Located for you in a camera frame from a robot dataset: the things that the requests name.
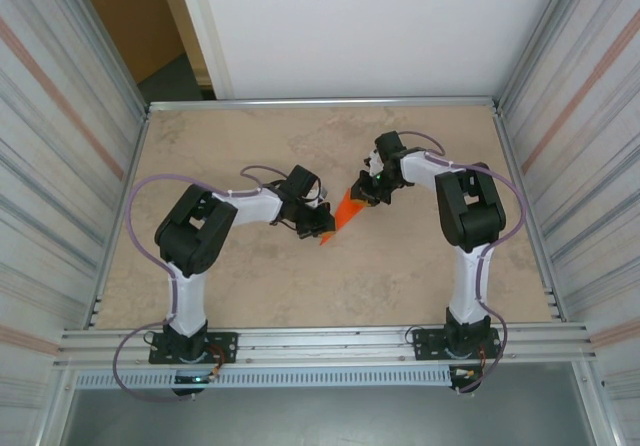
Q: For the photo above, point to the orange square paper sheet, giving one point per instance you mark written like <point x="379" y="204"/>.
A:
<point x="350" y="211"/>

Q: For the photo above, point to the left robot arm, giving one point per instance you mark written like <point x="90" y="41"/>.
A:
<point x="195" y="231"/>

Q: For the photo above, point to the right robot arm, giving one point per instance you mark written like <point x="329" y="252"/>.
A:
<point x="470" y="211"/>

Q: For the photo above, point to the aluminium table edge bar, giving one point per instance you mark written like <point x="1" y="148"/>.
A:
<point x="320" y="103"/>

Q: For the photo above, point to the grey metal shelf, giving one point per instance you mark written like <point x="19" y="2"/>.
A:
<point x="325" y="416"/>

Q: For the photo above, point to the circuit board with green light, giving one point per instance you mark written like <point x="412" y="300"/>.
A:
<point x="195" y="379"/>

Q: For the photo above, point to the brown wooden door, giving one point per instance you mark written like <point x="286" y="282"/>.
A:
<point x="135" y="16"/>

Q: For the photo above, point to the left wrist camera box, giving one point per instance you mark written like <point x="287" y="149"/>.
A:
<point x="316" y="196"/>

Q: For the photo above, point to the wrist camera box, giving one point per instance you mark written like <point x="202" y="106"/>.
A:
<point x="316" y="196"/>
<point x="374" y="163"/>

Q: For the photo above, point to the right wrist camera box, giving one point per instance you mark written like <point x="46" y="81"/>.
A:
<point x="374" y="163"/>

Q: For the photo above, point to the aluminium mounting rail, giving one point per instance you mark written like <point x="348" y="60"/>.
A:
<point x="325" y="343"/>

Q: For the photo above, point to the aluminium table side rail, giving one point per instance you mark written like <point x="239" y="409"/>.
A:
<point x="141" y="136"/>
<point x="505" y="136"/>

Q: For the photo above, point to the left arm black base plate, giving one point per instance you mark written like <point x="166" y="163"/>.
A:
<point x="225" y="343"/>

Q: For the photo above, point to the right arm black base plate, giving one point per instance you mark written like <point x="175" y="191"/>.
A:
<point x="425" y="343"/>

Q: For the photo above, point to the aluminium frame post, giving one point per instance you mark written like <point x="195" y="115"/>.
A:
<point x="537" y="41"/>

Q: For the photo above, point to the white door frame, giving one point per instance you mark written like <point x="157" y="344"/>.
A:
<point x="200" y="26"/>

